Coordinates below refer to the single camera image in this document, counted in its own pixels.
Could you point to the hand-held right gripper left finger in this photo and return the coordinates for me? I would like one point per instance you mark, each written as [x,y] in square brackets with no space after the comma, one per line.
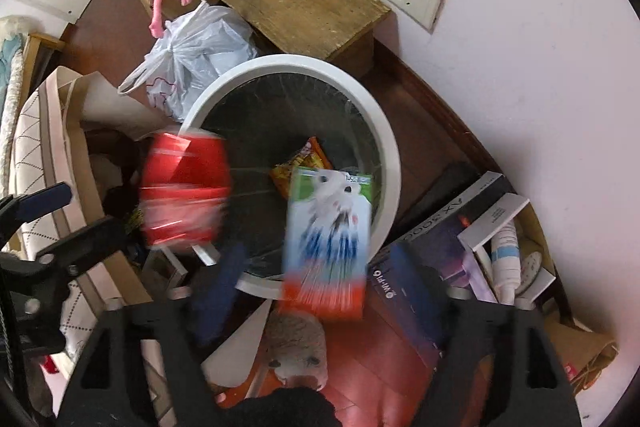
[217,292]

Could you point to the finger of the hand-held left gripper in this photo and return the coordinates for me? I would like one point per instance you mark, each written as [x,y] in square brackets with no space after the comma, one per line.
[85,244]
[47,198]

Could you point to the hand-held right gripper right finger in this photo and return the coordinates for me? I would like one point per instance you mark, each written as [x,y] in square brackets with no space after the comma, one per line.
[412,287]

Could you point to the blue white orange packet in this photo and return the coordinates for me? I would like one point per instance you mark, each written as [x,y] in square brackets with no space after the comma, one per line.
[325,247]

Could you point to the red shiny snack packet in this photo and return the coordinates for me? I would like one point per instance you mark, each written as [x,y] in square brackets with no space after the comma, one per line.
[185,187]

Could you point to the white round trash bin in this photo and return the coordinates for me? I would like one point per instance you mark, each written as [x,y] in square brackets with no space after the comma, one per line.
[382,137]

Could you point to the black fuzzy cloth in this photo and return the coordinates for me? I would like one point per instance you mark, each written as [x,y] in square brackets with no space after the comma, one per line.
[117,202]

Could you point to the quilted beige tote bag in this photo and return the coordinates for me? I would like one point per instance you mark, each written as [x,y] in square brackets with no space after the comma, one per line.
[35,142]

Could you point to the white paper sheet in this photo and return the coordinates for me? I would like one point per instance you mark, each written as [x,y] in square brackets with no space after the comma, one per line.
[235,357]

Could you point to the dark purple router box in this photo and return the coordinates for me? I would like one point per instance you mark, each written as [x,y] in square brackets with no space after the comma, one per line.
[450,227]

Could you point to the grey plush toy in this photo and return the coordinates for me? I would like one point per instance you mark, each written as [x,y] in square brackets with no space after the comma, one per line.
[295,337]

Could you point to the white cosmetic tube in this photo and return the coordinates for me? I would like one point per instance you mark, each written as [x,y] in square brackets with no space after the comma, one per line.
[504,257]

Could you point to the white open carton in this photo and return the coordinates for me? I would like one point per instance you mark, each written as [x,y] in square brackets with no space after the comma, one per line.
[495,212]

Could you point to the patterned rolled cloth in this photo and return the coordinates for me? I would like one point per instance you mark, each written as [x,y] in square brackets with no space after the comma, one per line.
[11,72]

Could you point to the orange snack wrapper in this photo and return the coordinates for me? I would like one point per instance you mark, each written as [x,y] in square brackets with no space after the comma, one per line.
[311,154]

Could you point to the white plastic bag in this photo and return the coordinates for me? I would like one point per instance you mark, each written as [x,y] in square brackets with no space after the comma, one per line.
[200,49]

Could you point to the wooden stool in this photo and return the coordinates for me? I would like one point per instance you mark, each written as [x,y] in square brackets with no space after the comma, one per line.
[300,2]

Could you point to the silver metal bracket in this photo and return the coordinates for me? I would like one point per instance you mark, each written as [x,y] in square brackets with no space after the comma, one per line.
[177,268]

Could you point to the wooden frame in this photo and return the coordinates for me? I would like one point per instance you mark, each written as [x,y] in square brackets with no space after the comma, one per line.
[37,57]

